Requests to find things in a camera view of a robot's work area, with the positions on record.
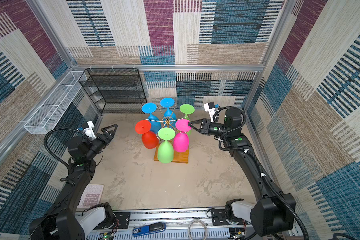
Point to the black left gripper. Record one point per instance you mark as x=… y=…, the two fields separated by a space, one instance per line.
x=108 y=137

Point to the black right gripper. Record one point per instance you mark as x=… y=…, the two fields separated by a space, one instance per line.
x=205 y=126

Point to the magenta wine glass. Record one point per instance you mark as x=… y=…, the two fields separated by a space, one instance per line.
x=181 y=140

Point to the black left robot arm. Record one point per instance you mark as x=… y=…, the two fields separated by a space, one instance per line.
x=60 y=221

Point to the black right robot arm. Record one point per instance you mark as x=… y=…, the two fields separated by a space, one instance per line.
x=274 y=211

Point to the back green wine glass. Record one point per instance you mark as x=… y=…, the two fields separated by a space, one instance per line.
x=181 y=125

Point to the green wine glass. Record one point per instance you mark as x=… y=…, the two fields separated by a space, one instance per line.
x=181 y=125
x=166 y=149

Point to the back blue wine glass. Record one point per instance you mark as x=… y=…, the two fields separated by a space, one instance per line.
x=169 y=117

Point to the blue wine glass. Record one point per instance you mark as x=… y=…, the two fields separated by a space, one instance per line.
x=150 y=108
x=169 y=117

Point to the wooden rack base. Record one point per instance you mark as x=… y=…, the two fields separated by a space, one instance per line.
x=178 y=157

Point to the red wine glass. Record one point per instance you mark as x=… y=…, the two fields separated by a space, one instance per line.
x=149 y=138

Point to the front green wine glass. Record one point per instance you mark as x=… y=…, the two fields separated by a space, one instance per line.
x=166 y=149

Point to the left blue wine glass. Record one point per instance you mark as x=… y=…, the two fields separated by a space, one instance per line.
x=150 y=108

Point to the black mesh shelf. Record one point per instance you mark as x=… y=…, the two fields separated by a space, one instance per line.
x=114 y=91

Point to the white pink calculator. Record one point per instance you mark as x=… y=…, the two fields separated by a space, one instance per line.
x=91 y=196

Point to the blue black stapler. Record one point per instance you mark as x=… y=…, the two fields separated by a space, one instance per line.
x=149 y=229

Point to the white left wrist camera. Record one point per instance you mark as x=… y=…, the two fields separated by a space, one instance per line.
x=88 y=129

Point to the gold wire glass rack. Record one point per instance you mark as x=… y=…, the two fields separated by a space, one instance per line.
x=158 y=113

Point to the white wire basket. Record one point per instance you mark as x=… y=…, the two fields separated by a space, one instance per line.
x=54 y=106

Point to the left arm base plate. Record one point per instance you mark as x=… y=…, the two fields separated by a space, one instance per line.
x=122 y=220

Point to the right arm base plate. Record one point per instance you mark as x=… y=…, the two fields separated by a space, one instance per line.
x=218 y=217

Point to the aluminium mounting rail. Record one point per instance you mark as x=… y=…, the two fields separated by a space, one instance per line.
x=182 y=224

